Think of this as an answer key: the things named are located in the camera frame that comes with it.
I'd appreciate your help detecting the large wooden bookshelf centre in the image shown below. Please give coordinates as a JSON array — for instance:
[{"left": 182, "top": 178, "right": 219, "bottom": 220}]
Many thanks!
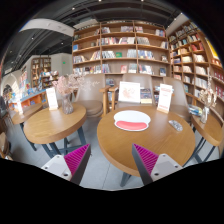
[{"left": 72, "top": 20, "right": 171, "bottom": 77}]

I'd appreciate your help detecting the wooden bookshelf right wall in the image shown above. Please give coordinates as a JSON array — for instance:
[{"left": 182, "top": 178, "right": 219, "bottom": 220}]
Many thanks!
[{"left": 168, "top": 20, "right": 224, "bottom": 121}]

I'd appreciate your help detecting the white and red mouse pad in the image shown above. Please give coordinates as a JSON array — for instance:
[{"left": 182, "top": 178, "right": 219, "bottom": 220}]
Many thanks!
[{"left": 114, "top": 110, "right": 151, "bottom": 131}]

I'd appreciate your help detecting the white red sign card right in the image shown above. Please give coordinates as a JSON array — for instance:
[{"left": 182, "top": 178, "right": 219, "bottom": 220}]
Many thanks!
[{"left": 157, "top": 84, "right": 173, "bottom": 113}]

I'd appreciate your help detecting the beige armchair centre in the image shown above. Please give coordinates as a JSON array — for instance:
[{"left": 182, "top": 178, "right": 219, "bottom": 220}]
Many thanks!
[{"left": 110, "top": 73, "right": 155, "bottom": 110}]

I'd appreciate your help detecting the wooden table far right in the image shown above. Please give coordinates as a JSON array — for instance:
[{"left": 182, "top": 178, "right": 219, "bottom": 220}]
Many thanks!
[{"left": 190, "top": 106, "right": 224, "bottom": 163}]

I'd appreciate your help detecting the beige armchair left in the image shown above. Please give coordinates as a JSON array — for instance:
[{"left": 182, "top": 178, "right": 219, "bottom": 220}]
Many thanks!
[{"left": 75, "top": 74, "right": 109, "bottom": 117}]

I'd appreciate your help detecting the wooden table far left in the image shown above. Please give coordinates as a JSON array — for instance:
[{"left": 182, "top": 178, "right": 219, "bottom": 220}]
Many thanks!
[{"left": 10, "top": 102, "right": 44, "bottom": 152}]

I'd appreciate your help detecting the beige armchair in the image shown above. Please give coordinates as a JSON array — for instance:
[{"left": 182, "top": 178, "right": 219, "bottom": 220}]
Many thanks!
[
  {"left": 75, "top": 74, "right": 109, "bottom": 117},
  {"left": 163, "top": 77, "right": 191, "bottom": 123},
  {"left": 110, "top": 73, "right": 155, "bottom": 110}
]

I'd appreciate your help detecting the beige armchair right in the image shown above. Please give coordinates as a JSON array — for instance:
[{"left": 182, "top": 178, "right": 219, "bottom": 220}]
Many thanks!
[{"left": 163, "top": 77, "right": 191, "bottom": 123}]

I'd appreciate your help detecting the glass vase with pink flowers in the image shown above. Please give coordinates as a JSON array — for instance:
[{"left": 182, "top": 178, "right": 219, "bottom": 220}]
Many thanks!
[{"left": 52, "top": 74, "right": 85, "bottom": 114}]

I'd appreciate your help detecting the distant wooden bookshelf left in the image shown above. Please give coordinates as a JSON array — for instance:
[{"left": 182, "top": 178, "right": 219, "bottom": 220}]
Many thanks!
[{"left": 31, "top": 57, "right": 59, "bottom": 90}]

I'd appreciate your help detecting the round wooden table front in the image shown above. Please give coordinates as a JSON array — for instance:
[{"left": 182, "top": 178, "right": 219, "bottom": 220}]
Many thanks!
[{"left": 97, "top": 106, "right": 195, "bottom": 187}]

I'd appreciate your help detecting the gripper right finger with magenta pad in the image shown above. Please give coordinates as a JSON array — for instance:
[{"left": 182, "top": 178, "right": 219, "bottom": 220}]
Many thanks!
[{"left": 132, "top": 144, "right": 182, "bottom": 185}]

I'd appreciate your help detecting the white sign card left table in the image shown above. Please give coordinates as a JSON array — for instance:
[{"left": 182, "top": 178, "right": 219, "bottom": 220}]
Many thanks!
[{"left": 46, "top": 87, "right": 58, "bottom": 110}]

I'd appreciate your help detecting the glass vase with dried flowers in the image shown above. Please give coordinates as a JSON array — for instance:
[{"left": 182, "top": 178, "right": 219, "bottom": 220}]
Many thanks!
[{"left": 199, "top": 76, "right": 217, "bottom": 124}]

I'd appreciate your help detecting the round wooden table left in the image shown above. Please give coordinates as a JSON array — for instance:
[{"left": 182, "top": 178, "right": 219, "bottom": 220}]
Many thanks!
[{"left": 23, "top": 103, "right": 87, "bottom": 158}]

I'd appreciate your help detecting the grey computer mouse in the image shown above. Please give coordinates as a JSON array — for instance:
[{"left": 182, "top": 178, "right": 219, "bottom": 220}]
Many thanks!
[{"left": 169, "top": 120, "right": 183, "bottom": 131}]

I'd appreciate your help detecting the round wooden table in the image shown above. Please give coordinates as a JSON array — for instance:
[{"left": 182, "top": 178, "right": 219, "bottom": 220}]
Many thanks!
[
  {"left": 97, "top": 106, "right": 195, "bottom": 187},
  {"left": 23, "top": 103, "right": 87, "bottom": 158}
]

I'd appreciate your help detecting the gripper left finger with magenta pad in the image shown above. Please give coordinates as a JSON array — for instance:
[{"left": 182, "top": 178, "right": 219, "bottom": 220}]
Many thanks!
[{"left": 42, "top": 144, "right": 91, "bottom": 185}]

